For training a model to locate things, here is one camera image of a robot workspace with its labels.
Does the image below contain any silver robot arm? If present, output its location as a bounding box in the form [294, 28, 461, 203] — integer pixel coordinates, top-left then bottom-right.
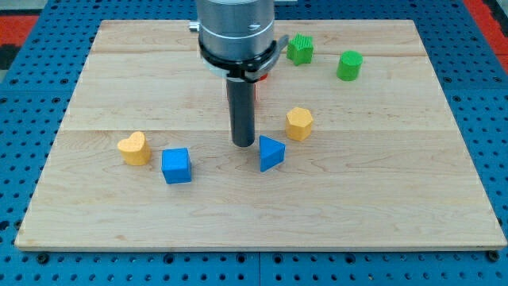
[195, 0, 279, 82]

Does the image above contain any yellow heart block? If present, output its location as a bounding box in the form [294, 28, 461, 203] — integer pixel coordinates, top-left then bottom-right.
[117, 131, 152, 166]

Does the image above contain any blue triangle block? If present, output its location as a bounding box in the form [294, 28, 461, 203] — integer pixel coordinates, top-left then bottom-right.
[260, 135, 286, 172]

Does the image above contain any yellow hexagon block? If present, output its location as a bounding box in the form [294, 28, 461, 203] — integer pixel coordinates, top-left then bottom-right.
[285, 107, 314, 141]

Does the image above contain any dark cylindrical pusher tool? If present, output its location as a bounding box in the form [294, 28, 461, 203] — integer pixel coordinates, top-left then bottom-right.
[226, 79, 255, 147]

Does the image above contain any red block behind tool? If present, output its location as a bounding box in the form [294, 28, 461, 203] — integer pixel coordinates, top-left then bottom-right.
[254, 73, 268, 101]

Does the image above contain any blue cube block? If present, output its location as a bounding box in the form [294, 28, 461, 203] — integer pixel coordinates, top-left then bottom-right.
[161, 148, 192, 184]

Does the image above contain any wooden board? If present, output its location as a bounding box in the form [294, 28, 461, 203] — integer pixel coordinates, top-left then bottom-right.
[15, 20, 506, 252]

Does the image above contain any green star block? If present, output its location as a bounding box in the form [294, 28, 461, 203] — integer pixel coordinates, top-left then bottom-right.
[287, 33, 314, 66]

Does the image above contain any green cylinder block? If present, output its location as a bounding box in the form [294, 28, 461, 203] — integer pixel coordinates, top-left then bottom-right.
[336, 50, 364, 81]

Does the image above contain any black clamp ring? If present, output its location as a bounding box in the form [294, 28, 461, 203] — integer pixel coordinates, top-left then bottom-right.
[198, 34, 290, 84]

